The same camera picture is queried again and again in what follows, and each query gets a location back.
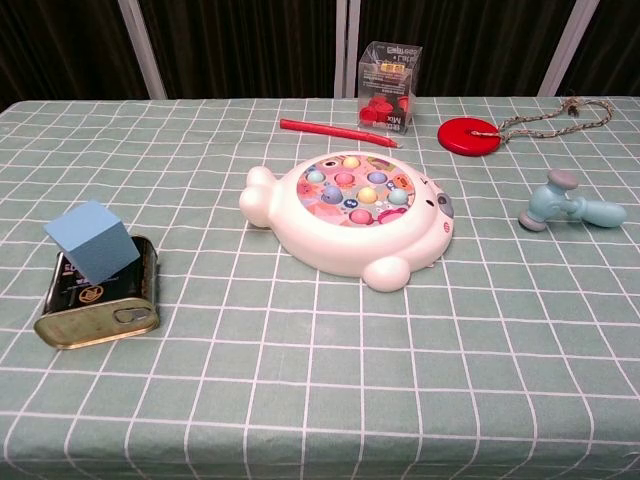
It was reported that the light blue toy hammer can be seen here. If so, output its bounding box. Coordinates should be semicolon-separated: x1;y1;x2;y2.
518;168;628;234

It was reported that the white fish toy board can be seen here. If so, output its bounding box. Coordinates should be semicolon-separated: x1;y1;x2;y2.
238;152;456;293

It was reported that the red pen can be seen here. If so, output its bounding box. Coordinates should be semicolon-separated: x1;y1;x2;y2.
279;118;404;149

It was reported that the green checkered tablecloth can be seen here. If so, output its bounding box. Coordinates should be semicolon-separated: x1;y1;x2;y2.
0;93;640;480

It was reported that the clear box with red pieces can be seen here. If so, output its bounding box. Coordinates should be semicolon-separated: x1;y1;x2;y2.
355;41;424;136

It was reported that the red disc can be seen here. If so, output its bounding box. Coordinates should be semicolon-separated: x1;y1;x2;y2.
437;115;507;156

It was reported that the dark curtain panel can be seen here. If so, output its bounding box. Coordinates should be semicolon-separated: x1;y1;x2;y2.
137;0;348;101
356;0;579;98
0;0;152;113
563;0;640;97

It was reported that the blue foam cube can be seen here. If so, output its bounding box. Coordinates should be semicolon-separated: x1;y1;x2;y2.
43;200;142;285

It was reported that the black and gold tin can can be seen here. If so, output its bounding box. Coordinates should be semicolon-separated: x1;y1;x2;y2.
33;235;161;351

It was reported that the grey partition post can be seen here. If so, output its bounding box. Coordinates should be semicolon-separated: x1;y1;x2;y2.
118;0;168;100
537;0;602;98
333;0;362;100

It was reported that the braided rope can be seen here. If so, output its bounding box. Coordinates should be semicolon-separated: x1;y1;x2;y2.
472;96;614;145

